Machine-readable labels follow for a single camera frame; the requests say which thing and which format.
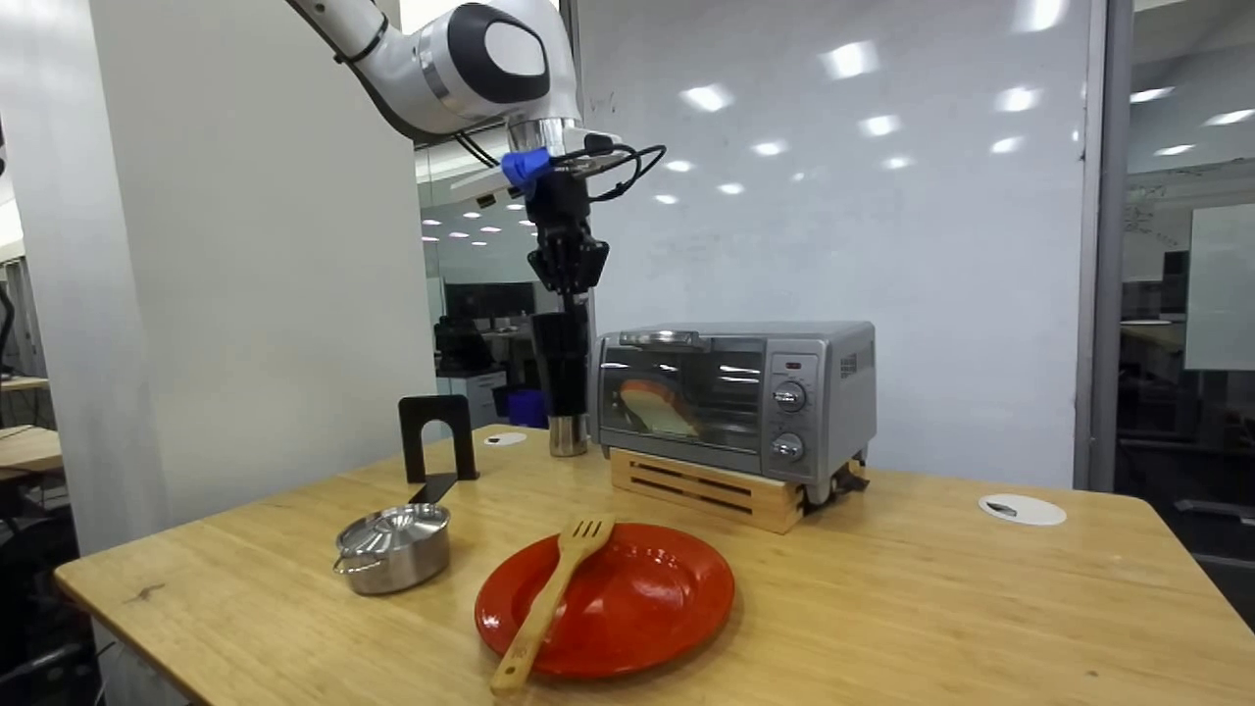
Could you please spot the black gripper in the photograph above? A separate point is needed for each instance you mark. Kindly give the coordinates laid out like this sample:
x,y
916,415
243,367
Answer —
x,y
566,253

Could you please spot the black plastic cup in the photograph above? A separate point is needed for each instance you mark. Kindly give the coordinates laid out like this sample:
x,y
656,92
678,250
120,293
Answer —
x,y
564,357

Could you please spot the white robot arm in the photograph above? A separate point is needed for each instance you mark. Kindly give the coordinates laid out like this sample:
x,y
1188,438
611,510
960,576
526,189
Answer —
x,y
470,70

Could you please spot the small steel cup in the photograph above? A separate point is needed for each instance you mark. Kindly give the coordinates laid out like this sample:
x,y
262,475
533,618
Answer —
x,y
566,438

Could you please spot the black metal bookend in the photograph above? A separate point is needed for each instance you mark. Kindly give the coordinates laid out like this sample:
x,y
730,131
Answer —
x,y
439,445

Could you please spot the wooden slatted stand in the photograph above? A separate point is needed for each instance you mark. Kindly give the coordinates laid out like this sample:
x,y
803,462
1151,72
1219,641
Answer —
x,y
754,501

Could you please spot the silver toaster oven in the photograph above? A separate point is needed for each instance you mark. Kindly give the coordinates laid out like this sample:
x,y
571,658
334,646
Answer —
x,y
763,399

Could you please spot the wooden spatula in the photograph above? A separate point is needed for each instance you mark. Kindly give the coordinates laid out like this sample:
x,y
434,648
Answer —
x,y
576,548

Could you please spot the small steel pot with lid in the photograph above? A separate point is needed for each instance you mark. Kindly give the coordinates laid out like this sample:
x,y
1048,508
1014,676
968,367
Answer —
x,y
394,552

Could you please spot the red plate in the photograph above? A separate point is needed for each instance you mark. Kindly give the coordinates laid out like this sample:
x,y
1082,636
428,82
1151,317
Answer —
x,y
647,603

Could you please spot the white table cable grommet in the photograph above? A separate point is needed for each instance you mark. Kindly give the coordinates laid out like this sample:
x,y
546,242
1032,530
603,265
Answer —
x,y
1022,510

